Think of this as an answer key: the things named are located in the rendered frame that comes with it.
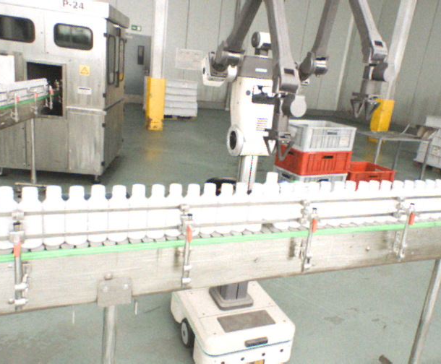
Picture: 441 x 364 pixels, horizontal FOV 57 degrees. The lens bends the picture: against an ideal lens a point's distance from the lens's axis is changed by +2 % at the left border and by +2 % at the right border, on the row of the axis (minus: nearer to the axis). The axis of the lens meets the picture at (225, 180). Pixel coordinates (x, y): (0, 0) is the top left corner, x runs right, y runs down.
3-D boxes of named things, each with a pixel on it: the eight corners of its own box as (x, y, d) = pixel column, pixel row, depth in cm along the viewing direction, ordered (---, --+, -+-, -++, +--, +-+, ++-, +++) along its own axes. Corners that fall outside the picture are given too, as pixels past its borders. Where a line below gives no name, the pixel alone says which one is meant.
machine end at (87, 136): (36, 147, 614) (31, 4, 559) (124, 155, 629) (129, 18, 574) (-15, 177, 462) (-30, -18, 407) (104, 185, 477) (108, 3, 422)
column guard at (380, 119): (375, 142, 1056) (384, 100, 1026) (364, 139, 1091) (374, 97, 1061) (387, 142, 1073) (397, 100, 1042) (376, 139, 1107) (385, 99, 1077)
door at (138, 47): (118, 102, 1264) (119, 31, 1206) (117, 102, 1272) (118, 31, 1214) (149, 105, 1305) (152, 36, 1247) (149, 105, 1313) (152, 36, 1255)
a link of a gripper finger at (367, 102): (364, 118, 169) (369, 95, 166) (377, 120, 162) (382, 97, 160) (352, 117, 166) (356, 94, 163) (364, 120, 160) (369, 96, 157)
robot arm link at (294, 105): (296, 79, 135) (272, 76, 131) (316, 79, 125) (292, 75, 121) (290, 115, 137) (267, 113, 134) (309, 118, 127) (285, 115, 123)
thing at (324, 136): (304, 152, 351) (308, 127, 345) (275, 141, 384) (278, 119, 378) (353, 151, 382) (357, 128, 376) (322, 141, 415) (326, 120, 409)
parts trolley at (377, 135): (366, 198, 552) (382, 126, 525) (340, 185, 600) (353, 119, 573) (423, 196, 595) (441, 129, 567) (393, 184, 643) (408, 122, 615)
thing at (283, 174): (296, 199, 363) (299, 176, 357) (269, 185, 396) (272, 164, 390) (343, 195, 394) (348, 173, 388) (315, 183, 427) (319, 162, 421)
